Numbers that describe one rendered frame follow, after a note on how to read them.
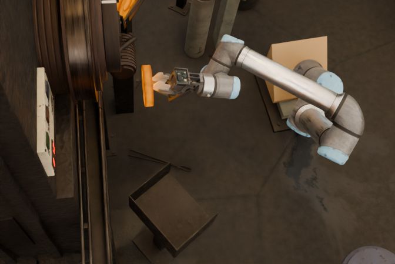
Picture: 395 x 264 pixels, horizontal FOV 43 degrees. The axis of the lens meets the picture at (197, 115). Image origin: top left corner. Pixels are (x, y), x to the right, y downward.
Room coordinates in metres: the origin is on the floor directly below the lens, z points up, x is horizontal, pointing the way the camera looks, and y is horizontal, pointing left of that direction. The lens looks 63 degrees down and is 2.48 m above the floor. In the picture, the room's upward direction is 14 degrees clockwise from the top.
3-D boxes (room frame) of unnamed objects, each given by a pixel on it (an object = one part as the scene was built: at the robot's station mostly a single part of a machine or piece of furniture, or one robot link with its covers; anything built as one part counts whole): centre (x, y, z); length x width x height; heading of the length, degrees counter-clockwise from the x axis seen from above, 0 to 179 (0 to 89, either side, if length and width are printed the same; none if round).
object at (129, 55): (1.26, 0.42, 0.27); 0.22 x 0.13 x 0.53; 20
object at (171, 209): (0.54, 0.01, 0.36); 0.26 x 0.20 x 0.72; 55
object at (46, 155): (0.55, 0.42, 1.15); 0.26 x 0.02 x 0.18; 20
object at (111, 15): (0.94, 0.34, 1.11); 0.28 x 0.06 x 0.28; 20
